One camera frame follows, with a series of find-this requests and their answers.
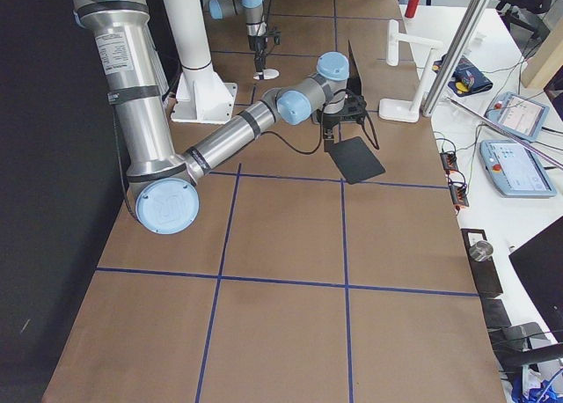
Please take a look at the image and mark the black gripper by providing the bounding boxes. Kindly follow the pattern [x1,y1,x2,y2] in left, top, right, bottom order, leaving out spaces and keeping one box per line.
[319,93,367,153]
[246,22,282,78]

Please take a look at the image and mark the white computer mouse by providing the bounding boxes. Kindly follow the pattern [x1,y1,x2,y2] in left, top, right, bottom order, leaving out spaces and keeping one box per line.
[253,69,280,80]

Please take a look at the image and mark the black mouse pad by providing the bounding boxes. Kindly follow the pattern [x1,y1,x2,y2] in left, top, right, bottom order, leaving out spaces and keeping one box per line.
[328,136,385,185]

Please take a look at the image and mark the grey laptop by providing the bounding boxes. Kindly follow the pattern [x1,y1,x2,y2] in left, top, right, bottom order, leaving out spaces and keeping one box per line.
[311,40,367,125]

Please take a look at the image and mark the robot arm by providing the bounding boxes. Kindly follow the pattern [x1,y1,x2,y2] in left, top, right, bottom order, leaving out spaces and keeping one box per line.
[73,0,349,235]
[208,0,281,80]

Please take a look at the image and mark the white desk lamp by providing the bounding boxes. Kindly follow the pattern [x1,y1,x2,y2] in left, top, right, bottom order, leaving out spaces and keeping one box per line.
[378,18,444,123]

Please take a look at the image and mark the white pillar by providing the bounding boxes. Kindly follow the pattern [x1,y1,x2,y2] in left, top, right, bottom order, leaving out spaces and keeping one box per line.
[163,0,212,78]

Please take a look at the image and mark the black usb hub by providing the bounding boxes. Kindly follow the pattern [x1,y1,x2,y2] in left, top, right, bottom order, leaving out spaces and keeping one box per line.
[448,179,470,210]
[440,150,458,173]

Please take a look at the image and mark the blue patterned pencil case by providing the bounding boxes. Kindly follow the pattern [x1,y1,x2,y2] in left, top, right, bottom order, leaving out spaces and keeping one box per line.
[448,56,494,97]

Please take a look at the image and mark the blue teach pendant near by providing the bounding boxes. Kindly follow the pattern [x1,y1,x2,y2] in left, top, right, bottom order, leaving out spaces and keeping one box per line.
[479,140,558,198]

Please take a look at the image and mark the blue teach pendant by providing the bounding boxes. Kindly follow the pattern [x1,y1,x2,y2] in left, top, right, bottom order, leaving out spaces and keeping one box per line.
[485,92,549,143]
[479,140,558,198]

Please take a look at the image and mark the black box with metal cylinder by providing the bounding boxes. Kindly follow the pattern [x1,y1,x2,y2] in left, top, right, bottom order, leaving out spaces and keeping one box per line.
[461,228,503,298]

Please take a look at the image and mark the blue teach pendant far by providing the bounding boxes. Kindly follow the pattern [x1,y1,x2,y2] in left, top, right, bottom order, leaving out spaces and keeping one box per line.
[485,92,549,143]

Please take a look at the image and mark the metal rod stand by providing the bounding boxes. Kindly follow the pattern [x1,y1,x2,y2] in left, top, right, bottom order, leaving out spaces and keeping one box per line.
[445,97,563,170]

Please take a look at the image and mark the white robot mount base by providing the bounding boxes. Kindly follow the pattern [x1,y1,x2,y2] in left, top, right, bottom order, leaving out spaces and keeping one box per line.
[171,71,238,124]

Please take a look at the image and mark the aluminium frame post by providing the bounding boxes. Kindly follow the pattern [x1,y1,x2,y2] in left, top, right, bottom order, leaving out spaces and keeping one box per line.
[421,0,490,117]

